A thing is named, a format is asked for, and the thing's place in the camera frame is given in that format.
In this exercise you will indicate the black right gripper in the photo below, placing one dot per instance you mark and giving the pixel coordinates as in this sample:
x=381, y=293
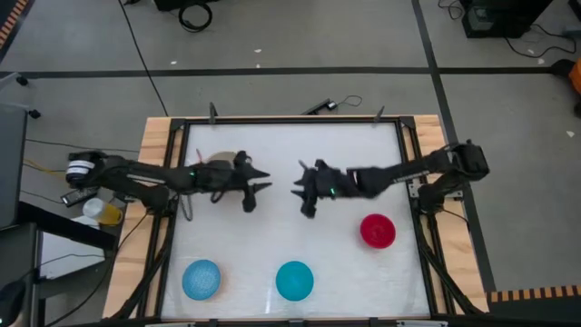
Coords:
x=331, y=184

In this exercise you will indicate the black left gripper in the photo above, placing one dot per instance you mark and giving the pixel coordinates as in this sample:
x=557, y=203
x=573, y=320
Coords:
x=222, y=177

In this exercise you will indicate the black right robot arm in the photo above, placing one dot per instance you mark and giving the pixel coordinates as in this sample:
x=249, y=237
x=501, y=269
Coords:
x=395, y=175

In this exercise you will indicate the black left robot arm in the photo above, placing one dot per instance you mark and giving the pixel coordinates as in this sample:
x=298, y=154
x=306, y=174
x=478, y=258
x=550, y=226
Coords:
x=136, y=175

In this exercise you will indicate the beige round shelf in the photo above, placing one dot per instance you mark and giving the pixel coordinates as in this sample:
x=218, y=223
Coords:
x=222, y=157

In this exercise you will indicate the black power adapter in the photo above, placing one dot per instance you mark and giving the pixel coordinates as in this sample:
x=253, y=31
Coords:
x=318, y=107

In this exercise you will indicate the red bowl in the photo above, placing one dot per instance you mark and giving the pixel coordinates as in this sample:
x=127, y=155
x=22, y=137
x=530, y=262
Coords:
x=377, y=230

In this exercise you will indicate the teal bowl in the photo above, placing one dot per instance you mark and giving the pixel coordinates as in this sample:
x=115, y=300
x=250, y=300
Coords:
x=294, y=280

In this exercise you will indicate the light blue bowl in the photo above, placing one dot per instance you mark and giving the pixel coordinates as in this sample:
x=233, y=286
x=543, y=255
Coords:
x=201, y=280

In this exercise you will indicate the clear bottle with yellow liquid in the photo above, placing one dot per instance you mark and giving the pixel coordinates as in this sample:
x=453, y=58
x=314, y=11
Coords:
x=102, y=211

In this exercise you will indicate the black side desk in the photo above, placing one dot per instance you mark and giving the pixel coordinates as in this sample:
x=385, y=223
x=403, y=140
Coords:
x=50, y=222

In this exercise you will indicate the black caster wheel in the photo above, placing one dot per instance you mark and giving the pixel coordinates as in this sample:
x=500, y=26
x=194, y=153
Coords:
x=22, y=81
x=34, y=113

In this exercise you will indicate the grey cabinet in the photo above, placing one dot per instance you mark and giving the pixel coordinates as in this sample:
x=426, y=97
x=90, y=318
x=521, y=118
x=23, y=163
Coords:
x=11, y=163

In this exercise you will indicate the black orange hazard strip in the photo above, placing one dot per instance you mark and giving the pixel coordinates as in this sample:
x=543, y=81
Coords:
x=533, y=293
x=11, y=18

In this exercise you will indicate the black equipment box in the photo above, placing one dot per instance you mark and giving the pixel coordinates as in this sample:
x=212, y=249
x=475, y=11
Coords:
x=499, y=18

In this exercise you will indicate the orange object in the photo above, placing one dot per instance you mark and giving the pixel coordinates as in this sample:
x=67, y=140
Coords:
x=576, y=75

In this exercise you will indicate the black metal table frame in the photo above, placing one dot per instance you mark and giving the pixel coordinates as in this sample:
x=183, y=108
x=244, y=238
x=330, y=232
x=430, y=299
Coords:
x=290, y=120

